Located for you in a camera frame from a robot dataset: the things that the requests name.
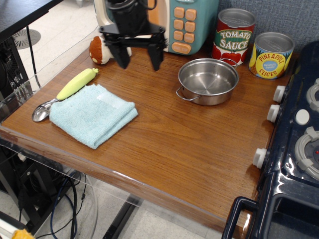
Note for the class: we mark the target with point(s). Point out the silver steel pot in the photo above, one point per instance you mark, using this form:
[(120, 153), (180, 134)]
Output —
[(207, 82)]

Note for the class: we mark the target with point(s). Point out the clear acrylic table guard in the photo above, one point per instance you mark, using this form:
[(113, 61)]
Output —
[(175, 154)]

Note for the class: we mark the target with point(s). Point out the toy microwave teal cream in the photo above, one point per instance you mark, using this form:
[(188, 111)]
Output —
[(187, 23)]

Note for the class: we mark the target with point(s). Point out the pineapple slices can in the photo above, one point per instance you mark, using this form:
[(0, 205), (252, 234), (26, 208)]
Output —
[(271, 55)]

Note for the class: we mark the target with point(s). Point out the tomato sauce can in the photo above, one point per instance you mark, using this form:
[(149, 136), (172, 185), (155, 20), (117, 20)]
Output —
[(233, 34)]

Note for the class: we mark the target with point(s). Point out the light blue folded rag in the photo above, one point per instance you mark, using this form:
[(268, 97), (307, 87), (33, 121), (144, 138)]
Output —
[(92, 115)]

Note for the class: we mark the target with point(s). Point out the white stove knob middle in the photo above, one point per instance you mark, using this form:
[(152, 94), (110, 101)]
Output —
[(273, 113)]

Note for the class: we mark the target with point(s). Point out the dark blue toy stove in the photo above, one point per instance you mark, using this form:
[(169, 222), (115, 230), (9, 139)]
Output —
[(287, 206)]

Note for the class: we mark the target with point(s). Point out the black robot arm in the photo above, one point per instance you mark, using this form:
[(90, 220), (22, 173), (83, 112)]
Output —
[(124, 3)]

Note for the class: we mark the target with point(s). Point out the white stove knob bottom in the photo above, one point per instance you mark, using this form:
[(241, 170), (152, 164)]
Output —
[(259, 157)]

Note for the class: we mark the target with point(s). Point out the green handled ice cream scoop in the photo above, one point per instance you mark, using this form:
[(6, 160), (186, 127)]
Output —
[(73, 86)]

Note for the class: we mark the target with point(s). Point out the plush mushroom toy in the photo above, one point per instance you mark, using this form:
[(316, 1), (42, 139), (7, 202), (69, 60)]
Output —
[(99, 52)]

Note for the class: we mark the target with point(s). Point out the white stove knob top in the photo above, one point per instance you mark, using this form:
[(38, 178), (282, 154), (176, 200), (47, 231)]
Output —
[(279, 93)]

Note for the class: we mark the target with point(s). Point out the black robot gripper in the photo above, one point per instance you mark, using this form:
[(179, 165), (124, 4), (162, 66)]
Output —
[(131, 27)]

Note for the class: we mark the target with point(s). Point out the white stove knob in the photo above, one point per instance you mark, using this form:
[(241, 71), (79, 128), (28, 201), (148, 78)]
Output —
[(279, 93), (273, 113), (259, 157)]

